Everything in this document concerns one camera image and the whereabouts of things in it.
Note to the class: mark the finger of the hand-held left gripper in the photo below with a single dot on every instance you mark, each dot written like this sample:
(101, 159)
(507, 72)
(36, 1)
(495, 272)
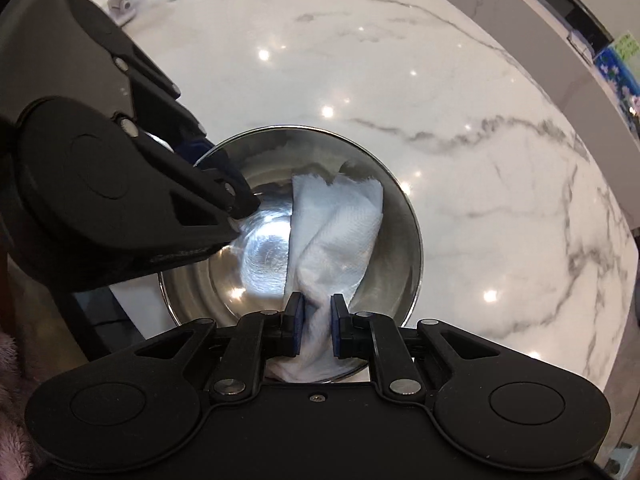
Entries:
(227, 172)
(192, 152)

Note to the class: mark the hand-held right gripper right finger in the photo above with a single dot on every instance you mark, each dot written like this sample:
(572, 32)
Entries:
(337, 332)

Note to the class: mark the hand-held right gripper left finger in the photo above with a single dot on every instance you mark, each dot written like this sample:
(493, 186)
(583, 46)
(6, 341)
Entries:
(298, 327)

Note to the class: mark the stainless steel bowl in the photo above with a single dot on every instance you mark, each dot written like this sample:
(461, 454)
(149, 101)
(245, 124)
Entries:
(260, 255)

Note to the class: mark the pink fluffy cloth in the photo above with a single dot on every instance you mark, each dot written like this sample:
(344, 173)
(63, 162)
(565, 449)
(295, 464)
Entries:
(12, 390)

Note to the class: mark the light blue stool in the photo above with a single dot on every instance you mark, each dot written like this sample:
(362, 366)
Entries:
(622, 457)

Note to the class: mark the blue flower printed box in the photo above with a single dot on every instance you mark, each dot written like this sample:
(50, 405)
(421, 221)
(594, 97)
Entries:
(617, 72)

